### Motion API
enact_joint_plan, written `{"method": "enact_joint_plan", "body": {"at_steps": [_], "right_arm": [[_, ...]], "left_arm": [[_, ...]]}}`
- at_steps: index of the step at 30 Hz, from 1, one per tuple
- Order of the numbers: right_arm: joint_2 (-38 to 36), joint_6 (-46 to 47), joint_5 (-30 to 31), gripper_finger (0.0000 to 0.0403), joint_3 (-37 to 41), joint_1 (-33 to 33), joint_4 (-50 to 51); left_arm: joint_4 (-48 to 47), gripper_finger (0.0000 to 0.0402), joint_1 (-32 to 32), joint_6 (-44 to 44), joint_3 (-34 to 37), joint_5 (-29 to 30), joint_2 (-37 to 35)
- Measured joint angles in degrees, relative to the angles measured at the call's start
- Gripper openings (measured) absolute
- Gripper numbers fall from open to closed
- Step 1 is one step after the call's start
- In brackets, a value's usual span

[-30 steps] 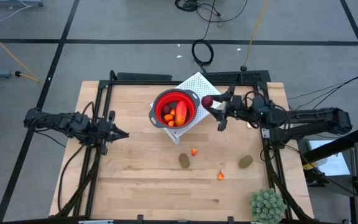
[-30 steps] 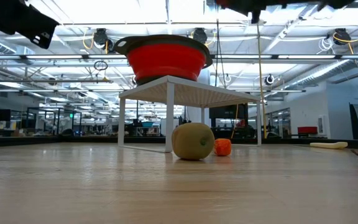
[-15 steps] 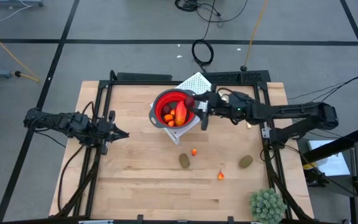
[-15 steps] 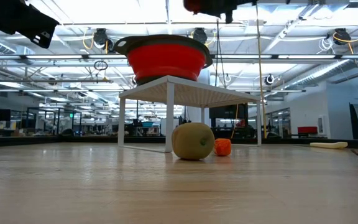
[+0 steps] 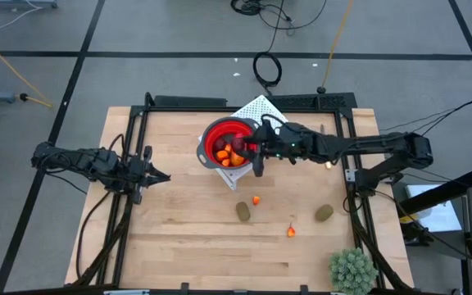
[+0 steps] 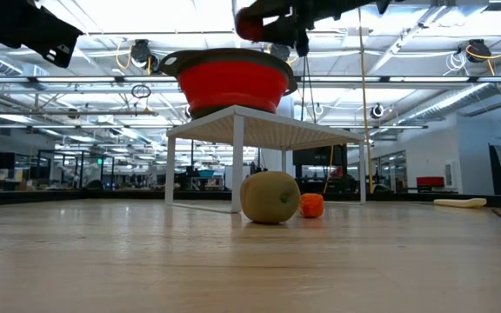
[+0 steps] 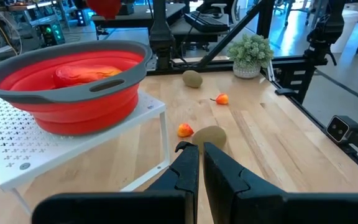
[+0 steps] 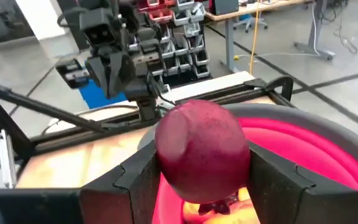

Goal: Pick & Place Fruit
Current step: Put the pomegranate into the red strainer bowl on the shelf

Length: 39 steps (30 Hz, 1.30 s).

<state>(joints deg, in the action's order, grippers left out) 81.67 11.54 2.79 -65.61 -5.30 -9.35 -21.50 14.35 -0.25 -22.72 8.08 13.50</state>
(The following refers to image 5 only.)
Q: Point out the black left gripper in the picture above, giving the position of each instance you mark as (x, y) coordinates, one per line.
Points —
(139, 176)

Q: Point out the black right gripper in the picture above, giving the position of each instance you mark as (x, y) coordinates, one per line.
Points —
(270, 143)

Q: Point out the dark red fruit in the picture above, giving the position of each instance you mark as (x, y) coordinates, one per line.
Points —
(219, 143)
(239, 143)

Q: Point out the red collapsible bowl grey rim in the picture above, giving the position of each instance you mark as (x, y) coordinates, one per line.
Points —
(208, 135)

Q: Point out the small orange-yellow fruit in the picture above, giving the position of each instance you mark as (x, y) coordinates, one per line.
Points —
(256, 200)

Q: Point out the brown kiwi fruit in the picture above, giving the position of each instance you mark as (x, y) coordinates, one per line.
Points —
(324, 212)
(242, 211)

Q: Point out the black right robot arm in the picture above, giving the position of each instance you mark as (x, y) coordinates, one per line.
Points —
(363, 145)

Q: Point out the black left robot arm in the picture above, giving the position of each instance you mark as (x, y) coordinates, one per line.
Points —
(84, 162)

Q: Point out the white perforated metal shelf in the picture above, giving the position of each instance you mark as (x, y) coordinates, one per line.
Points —
(256, 108)

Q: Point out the black perforated panel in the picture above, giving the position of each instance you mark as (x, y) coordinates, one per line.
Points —
(314, 100)

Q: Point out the silver mounting plate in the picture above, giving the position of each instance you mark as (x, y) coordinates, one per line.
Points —
(350, 175)

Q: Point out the pale green potted plant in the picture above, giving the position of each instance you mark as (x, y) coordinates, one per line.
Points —
(352, 271)

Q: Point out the white sheet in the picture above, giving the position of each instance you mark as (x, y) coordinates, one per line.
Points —
(437, 217)

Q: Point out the black aluminium table frame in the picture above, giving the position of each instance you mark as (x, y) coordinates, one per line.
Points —
(178, 109)

